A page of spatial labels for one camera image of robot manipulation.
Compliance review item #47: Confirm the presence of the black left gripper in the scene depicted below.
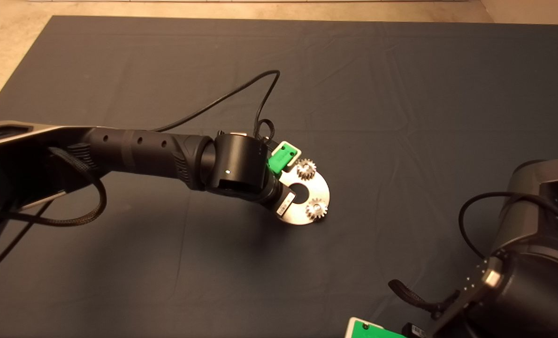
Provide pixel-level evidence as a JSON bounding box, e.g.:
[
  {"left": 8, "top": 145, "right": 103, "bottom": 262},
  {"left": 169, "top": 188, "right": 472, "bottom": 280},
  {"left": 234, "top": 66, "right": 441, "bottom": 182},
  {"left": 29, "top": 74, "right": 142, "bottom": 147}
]
[{"left": 272, "top": 185, "right": 298, "bottom": 217}]

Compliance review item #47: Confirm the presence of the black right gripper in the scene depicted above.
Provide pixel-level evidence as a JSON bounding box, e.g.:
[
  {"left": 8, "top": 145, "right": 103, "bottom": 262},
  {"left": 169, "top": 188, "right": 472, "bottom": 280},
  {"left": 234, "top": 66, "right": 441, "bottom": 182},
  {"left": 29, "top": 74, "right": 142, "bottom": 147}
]
[{"left": 402, "top": 323, "right": 432, "bottom": 338}]

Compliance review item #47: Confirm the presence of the small steel planetary gear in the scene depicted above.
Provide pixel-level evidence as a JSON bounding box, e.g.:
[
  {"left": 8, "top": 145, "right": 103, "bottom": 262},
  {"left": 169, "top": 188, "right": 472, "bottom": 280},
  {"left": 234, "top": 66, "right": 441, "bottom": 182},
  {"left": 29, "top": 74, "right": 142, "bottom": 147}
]
[
  {"left": 306, "top": 197, "right": 329, "bottom": 221},
  {"left": 297, "top": 158, "right": 318, "bottom": 181}
]

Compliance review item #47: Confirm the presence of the round metal carrier plate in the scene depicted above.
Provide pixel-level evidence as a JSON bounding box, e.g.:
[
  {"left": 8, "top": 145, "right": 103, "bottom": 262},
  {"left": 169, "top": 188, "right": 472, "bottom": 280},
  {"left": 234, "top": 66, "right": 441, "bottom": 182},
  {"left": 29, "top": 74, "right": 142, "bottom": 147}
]
[{"left": 275, "top": 162, "right": 330, "bottom": 226}]

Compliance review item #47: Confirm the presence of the dark grey table cloth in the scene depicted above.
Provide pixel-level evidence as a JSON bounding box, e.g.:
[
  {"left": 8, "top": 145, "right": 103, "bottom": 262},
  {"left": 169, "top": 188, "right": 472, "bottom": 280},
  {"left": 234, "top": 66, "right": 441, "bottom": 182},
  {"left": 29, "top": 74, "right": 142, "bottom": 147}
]
[{"left": 0, "top": 15, "right": 558, "bottom": 338}]

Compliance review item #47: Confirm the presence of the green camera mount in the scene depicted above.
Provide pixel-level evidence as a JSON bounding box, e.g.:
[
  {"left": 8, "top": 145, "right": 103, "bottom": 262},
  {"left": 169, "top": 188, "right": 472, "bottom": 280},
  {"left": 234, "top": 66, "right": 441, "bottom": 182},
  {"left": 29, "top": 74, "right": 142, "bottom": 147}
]
[
  {"left": 267, "top": 143, "right": 298, "bottom": 174},
  {"left": 352, "top": 319, "right": 406, "bottom": 338}
]

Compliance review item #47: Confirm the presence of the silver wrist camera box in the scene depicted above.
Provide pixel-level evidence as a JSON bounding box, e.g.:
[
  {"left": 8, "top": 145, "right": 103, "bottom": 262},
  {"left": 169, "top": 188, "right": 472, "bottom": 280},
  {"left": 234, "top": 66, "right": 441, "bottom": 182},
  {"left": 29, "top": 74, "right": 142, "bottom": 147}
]
[
  {"left": 346, "top": 317, "right": 382, "bottom": 338},
  {"left": 274, "top": 140, "right": 302, "bottom": 165}
]

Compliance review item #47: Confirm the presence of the black braided sleeve cable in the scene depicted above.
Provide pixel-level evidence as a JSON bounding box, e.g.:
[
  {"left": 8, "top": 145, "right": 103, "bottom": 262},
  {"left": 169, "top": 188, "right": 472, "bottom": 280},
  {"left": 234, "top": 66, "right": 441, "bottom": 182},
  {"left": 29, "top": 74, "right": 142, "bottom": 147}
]
[{"left": 0, "top": 146, "right": 108, "bottom": 227}]

